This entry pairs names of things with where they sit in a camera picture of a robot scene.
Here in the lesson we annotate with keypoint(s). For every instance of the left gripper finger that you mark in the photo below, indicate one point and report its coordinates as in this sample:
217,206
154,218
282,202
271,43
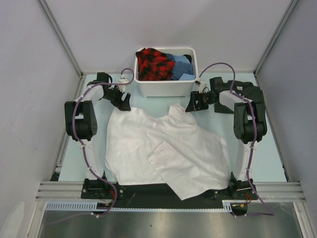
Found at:
127,99
124,105

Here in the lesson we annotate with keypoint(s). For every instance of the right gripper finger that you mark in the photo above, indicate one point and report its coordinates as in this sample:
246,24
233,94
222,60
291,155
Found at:
191,106
193,96

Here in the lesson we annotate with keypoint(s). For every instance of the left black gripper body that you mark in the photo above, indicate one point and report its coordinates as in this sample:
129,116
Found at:
113,95

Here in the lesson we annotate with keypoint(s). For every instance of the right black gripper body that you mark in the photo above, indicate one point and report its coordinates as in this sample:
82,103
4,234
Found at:
204,99

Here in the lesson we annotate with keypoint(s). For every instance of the white long sleeve shirt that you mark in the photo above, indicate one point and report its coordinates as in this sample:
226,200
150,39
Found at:
173,149

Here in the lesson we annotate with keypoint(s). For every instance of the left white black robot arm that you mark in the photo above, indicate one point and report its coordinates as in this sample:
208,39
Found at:
81,122

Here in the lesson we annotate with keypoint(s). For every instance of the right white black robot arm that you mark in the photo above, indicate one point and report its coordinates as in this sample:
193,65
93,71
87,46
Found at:
246,102

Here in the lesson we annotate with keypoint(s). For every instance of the white plastic bin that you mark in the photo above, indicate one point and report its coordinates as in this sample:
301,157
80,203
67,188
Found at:
168,88

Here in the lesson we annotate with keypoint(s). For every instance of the blue patterned shirt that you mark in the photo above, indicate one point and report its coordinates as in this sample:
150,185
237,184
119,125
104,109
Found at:
183,69

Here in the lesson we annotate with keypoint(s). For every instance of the red black plaid shirt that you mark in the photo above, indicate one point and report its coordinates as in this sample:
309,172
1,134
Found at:
154,65

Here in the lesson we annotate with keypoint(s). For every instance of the folded black striped shirt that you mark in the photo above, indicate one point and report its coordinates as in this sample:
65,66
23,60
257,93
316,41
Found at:
247,89

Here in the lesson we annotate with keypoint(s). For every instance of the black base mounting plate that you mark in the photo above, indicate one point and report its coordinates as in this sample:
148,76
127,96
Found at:
159,196

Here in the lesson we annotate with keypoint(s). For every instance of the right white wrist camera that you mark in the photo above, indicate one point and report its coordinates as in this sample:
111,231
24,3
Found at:
201,84

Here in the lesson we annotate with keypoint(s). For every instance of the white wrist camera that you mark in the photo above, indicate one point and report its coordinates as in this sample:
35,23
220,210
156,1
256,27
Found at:
124,81
201,84

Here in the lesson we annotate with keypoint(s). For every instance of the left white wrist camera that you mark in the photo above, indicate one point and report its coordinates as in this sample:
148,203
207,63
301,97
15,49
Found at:
124,81

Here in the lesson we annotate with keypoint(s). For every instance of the white slotted cable duct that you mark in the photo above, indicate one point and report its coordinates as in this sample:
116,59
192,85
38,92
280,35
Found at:
100,207

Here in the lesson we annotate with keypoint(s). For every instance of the aluminium front rail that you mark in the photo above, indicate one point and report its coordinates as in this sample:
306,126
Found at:
268,191

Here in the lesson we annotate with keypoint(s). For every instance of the left aluminium corner post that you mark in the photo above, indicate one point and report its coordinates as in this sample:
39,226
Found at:
59,35

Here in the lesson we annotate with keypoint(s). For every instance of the aluminium corner post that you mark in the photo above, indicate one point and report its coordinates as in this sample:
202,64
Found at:
59,35
278,31

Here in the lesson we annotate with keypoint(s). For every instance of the right aluminium corner post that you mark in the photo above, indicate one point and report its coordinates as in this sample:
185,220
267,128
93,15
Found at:
278,31

